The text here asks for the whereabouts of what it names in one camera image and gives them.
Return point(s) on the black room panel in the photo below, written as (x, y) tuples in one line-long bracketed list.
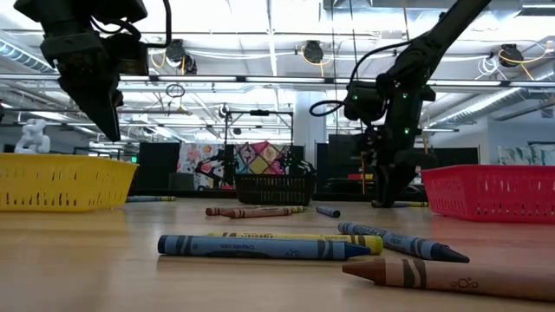
[(158, 167)]

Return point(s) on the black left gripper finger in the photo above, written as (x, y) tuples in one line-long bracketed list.
[(97, 108)]

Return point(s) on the long ceiling light strip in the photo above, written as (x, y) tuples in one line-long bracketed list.
[(195, 79)]

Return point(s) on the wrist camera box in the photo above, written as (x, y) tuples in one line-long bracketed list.
[(132, 56), (364, 104)]

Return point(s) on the silver ceiling duct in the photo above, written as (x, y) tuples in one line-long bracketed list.
[(490, 102)]

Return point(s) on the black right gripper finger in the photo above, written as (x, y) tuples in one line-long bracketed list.
[(390, 186)]

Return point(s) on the brown crayon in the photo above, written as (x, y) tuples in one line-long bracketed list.
[(214, 211), (260, 213), (455, 279)]

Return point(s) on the pale patterned cloth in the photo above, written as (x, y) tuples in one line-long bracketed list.
[(524, 155)]

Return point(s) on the long black partition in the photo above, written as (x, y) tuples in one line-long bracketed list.
[(455, 158)]

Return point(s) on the colourful patterned quilt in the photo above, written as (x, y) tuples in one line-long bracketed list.
[(260, 160)]

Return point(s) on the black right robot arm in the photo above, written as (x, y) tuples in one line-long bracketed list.
[(442, 30)]

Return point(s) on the red plastic basket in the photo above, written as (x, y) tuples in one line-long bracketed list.
[(490, 195)]

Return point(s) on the neighbouring rig black frame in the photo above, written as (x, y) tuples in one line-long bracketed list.
[(259, 113)]

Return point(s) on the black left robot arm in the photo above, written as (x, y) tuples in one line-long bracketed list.
[(65, 8)]

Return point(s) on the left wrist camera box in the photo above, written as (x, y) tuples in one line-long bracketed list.
[(132, 56)]

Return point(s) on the white column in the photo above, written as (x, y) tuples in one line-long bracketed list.
[(310, 117)]

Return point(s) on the yellow plastic basket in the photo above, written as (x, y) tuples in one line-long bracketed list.
[(65, 182)]

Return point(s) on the yellow crayon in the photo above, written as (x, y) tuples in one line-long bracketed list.
[(368, 244)]

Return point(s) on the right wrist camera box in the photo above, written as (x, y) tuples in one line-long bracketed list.
[(364, 104)]

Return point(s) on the black screen panel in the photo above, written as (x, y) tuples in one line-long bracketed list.
[(342, 156)]

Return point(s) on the neighbouring rig robot arm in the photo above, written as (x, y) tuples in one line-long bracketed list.
[(299, 167), (212, 170)]

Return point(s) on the black plastic basket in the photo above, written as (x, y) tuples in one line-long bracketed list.
[(273, 190)]

